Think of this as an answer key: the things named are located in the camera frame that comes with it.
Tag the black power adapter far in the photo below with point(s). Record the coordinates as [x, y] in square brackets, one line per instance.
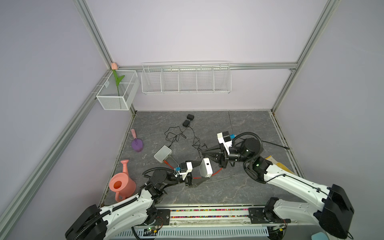
[190, 117]

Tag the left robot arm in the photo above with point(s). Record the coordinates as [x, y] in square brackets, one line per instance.
[106, 222]

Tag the yellow work glove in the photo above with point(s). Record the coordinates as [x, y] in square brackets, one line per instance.
[280, 165]

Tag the artificial tulip flower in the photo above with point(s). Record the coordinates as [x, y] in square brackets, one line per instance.
[118, 78]

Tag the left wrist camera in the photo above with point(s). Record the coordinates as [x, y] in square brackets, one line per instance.
[183, 170]

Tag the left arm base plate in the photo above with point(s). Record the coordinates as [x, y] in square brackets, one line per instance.
[159, 217]

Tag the white wire shelf basket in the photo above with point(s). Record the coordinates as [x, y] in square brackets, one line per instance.
[186, 77]

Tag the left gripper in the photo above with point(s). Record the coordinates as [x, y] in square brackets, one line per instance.
[188, 181]

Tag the pink watering can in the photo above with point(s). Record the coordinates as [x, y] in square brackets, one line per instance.
[121, 184]

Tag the black power adapter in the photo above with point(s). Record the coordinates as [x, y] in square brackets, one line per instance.
[190, 117]
[186, 123]

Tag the black power adapter near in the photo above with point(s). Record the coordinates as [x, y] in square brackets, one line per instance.
[186, 123]

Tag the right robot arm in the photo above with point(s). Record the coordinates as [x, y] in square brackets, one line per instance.
[327, 207]

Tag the purple trowel pink handle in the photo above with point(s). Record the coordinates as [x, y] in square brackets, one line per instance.
[137, 144]

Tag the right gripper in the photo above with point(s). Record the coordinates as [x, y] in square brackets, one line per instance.
[221, 155]

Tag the white mesh box basket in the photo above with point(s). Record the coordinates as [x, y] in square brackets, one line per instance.
[108, 95]

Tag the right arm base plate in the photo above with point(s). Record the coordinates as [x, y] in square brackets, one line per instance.
[262, 216]

